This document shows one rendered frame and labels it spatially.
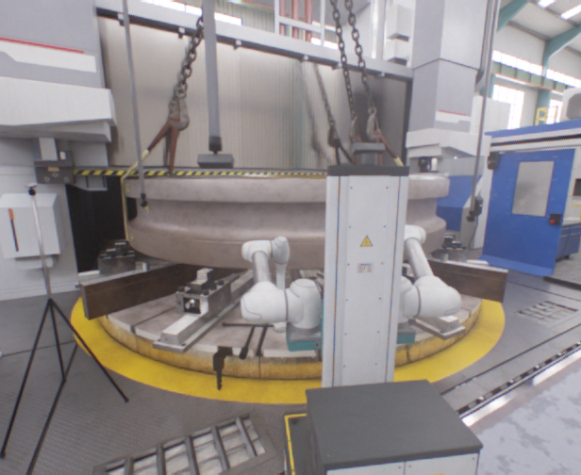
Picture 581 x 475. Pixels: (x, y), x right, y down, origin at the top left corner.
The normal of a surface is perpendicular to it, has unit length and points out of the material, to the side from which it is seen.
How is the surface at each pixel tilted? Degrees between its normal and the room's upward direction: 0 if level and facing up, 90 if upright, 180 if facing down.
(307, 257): 90
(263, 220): 90
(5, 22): 90
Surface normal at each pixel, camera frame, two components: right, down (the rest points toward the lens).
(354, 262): 0.11, 0.19
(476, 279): -0.63, 0.15
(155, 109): 0.48, 0.17
